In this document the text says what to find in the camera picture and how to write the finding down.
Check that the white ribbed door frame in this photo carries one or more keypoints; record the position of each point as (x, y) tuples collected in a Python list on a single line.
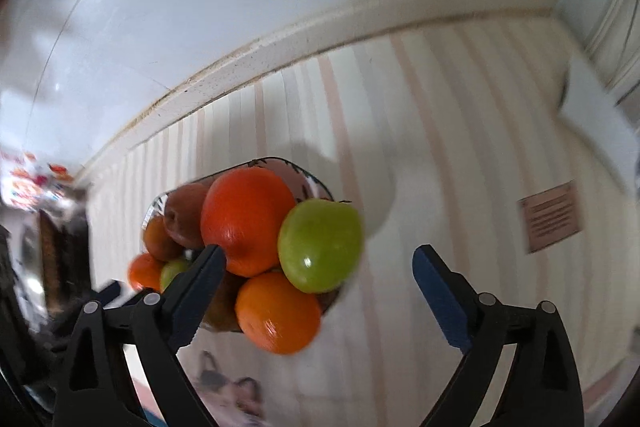
[(620, 47)]

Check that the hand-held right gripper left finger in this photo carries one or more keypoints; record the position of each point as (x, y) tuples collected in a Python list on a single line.
[(200, 292)]

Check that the colourful wall stickers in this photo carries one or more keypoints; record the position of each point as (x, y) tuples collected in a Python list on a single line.
[(25, 187)]

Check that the oval leaf patterned plate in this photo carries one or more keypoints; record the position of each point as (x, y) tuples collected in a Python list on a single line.
[(305, 182)]

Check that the green apple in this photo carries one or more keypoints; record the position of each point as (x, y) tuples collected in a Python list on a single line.
[(320, 247), (172, 272)]

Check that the brown cloth label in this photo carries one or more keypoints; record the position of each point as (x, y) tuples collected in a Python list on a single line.
[(550, 217)]

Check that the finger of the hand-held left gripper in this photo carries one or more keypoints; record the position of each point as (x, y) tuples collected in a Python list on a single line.
[(110, 293)]

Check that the large orange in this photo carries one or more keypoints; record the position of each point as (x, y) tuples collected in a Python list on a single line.
[(240, 217)]

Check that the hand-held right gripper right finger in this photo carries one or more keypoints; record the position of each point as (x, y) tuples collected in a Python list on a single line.
[(442, 302)]

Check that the striped cat print cloth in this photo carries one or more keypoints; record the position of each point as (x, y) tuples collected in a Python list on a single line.
[(450, 132)]

